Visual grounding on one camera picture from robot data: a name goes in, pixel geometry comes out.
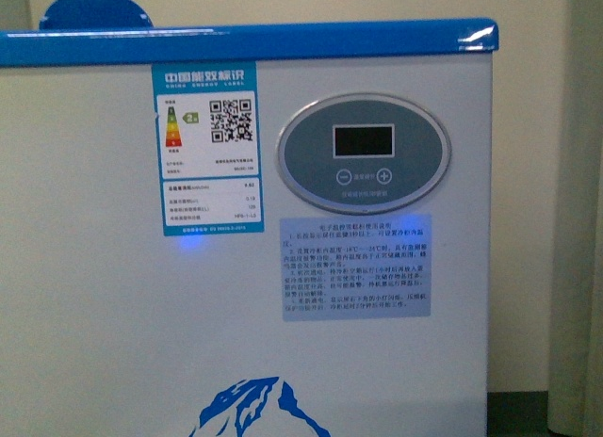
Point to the white chest freezer blue rim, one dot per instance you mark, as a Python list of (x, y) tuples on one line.
[(111, 328)]

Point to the pale instruction sticker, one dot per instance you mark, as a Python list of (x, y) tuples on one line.
[(356, 267)]

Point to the grey oval control panel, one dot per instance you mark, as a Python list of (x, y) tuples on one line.
[(362, 153)]

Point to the blue energy label sticker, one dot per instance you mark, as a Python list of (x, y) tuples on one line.
[(206, 120)]

